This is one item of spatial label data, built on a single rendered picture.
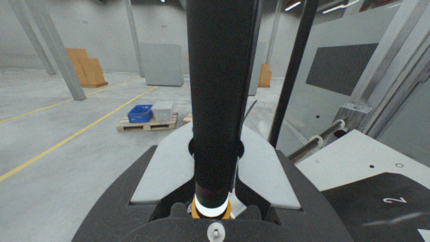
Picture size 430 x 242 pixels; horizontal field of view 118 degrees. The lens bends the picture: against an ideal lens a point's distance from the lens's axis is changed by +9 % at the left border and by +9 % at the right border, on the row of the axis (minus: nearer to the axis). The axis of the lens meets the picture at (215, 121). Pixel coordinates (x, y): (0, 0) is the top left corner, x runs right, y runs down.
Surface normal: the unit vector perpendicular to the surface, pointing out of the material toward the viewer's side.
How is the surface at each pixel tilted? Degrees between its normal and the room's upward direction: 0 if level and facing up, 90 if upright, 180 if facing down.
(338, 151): 50
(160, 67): 90
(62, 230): 0
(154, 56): 90
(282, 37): 90
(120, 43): 90
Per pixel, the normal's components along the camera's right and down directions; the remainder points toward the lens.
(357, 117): -0.83, 0.23
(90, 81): 0.08, 0.46
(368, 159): -0.74, -0.60
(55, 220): 0.04, -0.89
